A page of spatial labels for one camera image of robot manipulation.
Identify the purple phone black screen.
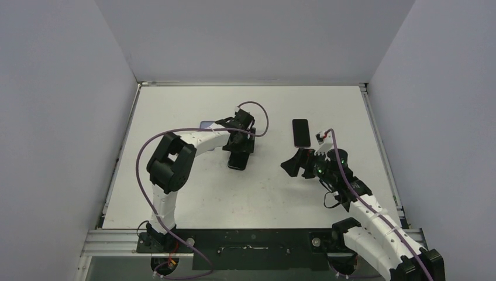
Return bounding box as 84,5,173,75
292,119,311,148

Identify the lilac silicone phone case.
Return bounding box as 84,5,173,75
199,121,215,129

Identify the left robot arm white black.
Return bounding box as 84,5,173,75
136,108,256,253

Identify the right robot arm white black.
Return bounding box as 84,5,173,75
280,148,446,280

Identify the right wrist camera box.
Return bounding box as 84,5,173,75
314,130,334,156

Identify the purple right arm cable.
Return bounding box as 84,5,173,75
325,128,437,281

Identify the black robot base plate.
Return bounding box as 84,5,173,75
136,228,357,271

